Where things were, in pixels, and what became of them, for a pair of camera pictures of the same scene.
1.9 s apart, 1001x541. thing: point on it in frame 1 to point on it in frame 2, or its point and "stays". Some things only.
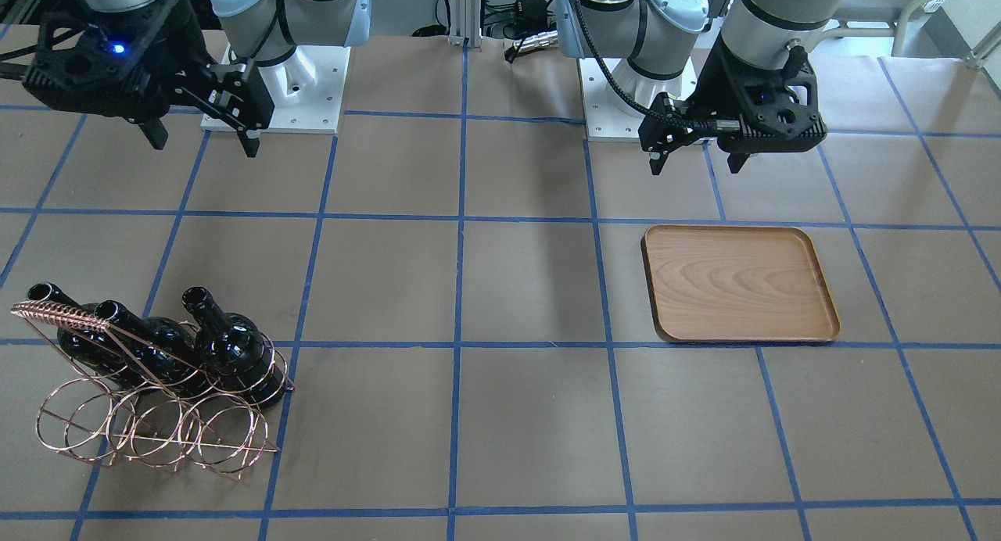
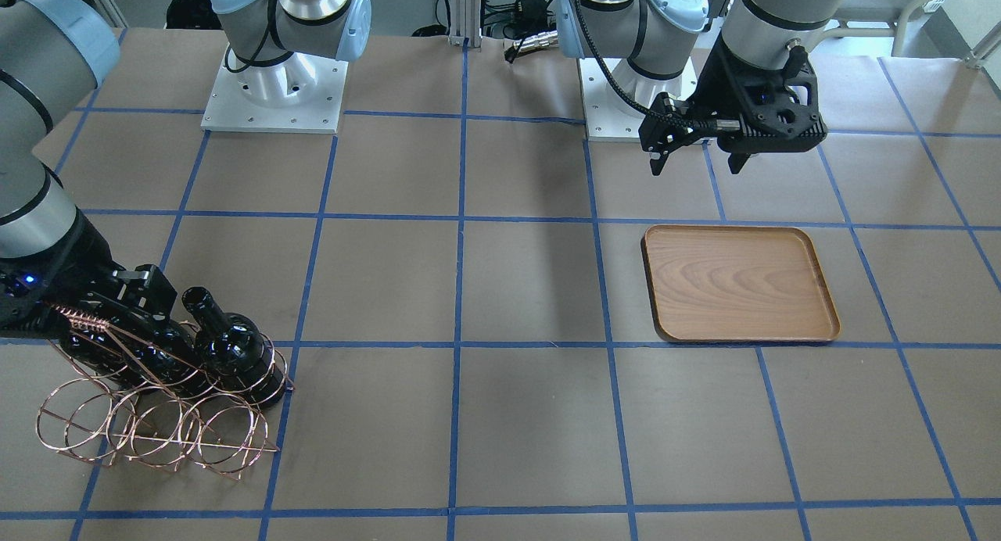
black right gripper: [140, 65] to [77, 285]
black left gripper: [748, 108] stays
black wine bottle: [159, 352] stays
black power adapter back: [533, 12] stays
